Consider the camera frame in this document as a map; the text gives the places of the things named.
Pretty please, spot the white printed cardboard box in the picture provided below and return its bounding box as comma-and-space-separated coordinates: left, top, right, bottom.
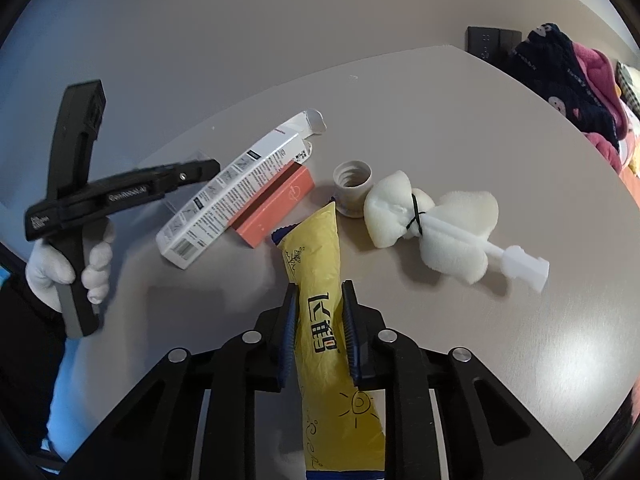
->
155, 108, 326, 270

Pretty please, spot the white gloved hand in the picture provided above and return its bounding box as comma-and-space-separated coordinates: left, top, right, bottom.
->
26, 219, 115, 313

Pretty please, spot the beige threaded bottle cap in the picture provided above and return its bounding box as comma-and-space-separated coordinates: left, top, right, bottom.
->
333, 160, 373, 219

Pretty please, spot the black wall socket panel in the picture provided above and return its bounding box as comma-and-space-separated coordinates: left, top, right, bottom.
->
465, 26, 522, 65

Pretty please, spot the white foam sponge brush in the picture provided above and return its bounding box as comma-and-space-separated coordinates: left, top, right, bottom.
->
363, 170, 550, 292

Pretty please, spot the navy pink fleece blanket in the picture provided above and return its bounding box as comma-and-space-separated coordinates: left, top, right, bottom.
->
506, 23, 629, 172

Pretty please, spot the grey bedside table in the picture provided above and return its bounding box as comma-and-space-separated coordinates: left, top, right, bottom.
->
74, 44, 640, 480

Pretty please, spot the yellow snack bag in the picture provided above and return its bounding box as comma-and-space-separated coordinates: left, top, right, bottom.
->
274, 203, 385, 479

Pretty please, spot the salmon red small box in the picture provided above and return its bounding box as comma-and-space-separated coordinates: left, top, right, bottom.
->
231, 162, 314, 248

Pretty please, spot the pink white fleece blanket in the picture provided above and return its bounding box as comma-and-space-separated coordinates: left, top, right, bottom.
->
585, 62, 639, 177

